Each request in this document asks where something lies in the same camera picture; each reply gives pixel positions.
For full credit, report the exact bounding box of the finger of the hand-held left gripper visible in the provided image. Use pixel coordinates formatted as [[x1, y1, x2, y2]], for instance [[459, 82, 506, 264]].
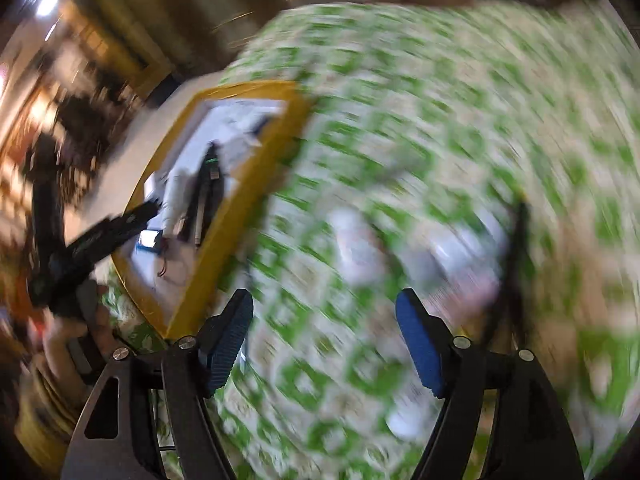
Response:
[[69, 201, 163, 274]]

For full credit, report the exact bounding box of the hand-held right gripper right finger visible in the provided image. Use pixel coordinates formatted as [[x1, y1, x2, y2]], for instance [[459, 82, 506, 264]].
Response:
[[394, 287, 586, 480]]

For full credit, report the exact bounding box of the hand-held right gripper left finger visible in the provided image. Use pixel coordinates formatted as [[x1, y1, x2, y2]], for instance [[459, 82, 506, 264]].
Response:
[[60, 287, 255, 480]]

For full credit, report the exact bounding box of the blue battery pack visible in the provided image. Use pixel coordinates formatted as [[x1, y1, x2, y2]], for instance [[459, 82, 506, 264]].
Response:
[[137, 229, 171, 281]]

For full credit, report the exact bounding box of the large white plastic bottle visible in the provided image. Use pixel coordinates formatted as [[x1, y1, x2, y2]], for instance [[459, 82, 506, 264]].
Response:
[[161, 169, 202, 239]]

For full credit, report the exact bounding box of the thick black marker pen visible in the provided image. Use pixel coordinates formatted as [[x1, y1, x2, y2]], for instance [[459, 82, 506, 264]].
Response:
[[186, 180, 212, 247]]

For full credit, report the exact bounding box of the black pen with green cap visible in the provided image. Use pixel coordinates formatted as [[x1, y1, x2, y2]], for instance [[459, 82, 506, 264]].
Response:
[[200, 144, 225, 222]]

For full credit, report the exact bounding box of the yellow-rimmed white tray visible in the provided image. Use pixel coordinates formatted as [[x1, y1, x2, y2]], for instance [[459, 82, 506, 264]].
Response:
[[111, 80, 313, 342]]

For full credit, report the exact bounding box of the person's left hand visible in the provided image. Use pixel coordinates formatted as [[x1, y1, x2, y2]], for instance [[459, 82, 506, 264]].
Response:
[[42, 309, 119, 402]]

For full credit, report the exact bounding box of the small white bottle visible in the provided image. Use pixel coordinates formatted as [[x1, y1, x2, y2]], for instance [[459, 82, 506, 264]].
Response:
[[387, 399, 434, 442]]

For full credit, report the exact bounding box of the white bottle with red label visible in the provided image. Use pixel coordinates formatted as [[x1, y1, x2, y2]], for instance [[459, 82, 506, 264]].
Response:
[[334, 207, 389, 287]]

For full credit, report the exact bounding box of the green printed blanket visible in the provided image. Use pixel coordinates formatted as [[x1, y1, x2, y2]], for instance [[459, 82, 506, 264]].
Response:
[[100, 0, 640, 480]]

